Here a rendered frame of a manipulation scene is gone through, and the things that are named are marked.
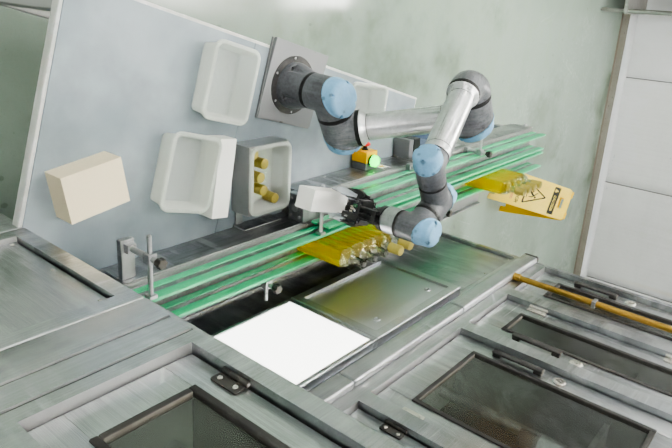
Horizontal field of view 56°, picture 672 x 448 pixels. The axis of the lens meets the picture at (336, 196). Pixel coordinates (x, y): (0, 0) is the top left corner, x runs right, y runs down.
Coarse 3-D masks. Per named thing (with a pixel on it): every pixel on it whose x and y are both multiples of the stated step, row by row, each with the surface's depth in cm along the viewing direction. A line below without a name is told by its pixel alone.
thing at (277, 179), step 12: (276, 144) 196; (288, 144) 200; (252, 156) 189; (264, 156) 203; (276, 156) 205; (288, 156) 202; (252, 168) 190; (276, 168) 206; (288, 168) 203; (252, 180) 191; (264, 180) 206; (276, 180) 207; (288, 180) 204; (252, 192) 193; (276, 192) 208; (288, 192) 206; (252, 204) 194; (264, 204) 204; (276, 204) 205
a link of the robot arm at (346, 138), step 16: (384, 112) 199; (400, 112) 196; (416, 112) 194; (432, 112) 193; (480, 112) 186; (336, 128) 197; (352, 128) 198; (368, 128) 198; (384, 128) 197; (400, 128) 196; (416, 128) 195; (464, 128) 190; (480, 128) 190; (336, 144) 202; (352, 144) 201
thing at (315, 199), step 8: (304, 192) 175; (312, 192) 174; (320, 192) 175; (328, 192) 178; (336, 192) 181; (296, 200) 177; (304, 200) 175; (312, 200) 173; (320, 200) 176; (328, 200) 179; (336, 200) 181; (344, 200) 184; (304, 208) 175; (312, 208) 174; (320, 208) 177; (328, 208) 179; (336, 208) 182; (344, 208) 185
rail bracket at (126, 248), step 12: (120, 240) 159; (132, 240) 161; (120, 252) 159; (132, 252) 158; (144, 252) 154; (120, 264) 161; (132, 264) 163; (156, 264) 151; (120, 276) 162; (132, 276) 164
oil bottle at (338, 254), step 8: (320, 240) 204; (328, 240) 204; (304, 248) 207; (312, 248) 204; (320, 248) 202; (328, 248) 200; (336, 248) 198; (344, 248) 199; (320, 256) 202; (328, 256) 200; (336, 256) 198; (344, 256) 196; (336, 264) 199; (344, 264) 197
